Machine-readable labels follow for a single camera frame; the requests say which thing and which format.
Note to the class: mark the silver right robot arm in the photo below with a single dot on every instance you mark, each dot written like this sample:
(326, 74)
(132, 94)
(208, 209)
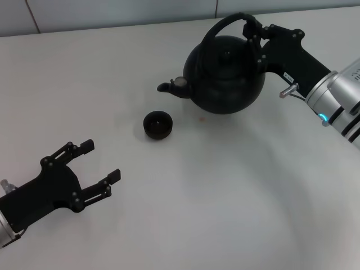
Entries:
(323, 95)

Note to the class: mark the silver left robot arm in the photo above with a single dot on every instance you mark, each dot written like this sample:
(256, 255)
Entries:
(4, 230)

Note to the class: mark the white foam board panel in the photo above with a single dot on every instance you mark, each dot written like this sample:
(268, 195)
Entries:
(14, 17)
(112, 11)

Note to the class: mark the black round teapot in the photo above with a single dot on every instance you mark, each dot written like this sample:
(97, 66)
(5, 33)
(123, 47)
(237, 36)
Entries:
(225, 81)

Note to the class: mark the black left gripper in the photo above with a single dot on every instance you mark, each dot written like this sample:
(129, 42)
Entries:
(42, 194)

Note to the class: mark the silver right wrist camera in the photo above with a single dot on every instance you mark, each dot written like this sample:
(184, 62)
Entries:
(351, 76)

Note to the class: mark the small dark teacup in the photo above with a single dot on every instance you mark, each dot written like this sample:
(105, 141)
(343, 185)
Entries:
(157, 128)

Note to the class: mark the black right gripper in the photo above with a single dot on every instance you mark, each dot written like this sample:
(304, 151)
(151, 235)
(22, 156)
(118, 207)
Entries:
(292, 56)

